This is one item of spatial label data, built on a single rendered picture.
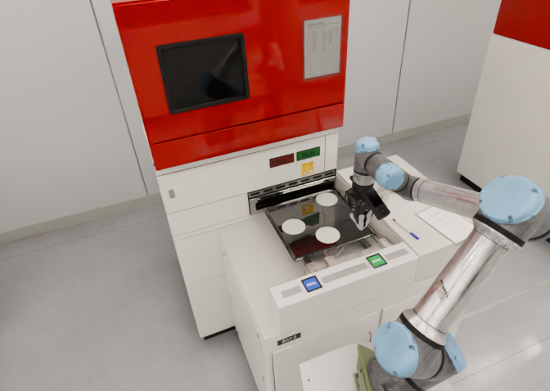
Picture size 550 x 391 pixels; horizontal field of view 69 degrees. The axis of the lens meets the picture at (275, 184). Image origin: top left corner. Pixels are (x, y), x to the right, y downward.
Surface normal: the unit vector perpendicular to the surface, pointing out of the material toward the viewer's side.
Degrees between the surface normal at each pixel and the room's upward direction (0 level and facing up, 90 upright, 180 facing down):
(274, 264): 0
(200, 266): 90
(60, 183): 90
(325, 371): 0
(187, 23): 90
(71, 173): 90
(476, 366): 0
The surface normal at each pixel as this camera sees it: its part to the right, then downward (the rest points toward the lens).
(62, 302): -0.05, -0.81
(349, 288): 0.37, 0.52
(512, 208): -0.65, -0.47
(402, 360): -0.79, -0.25
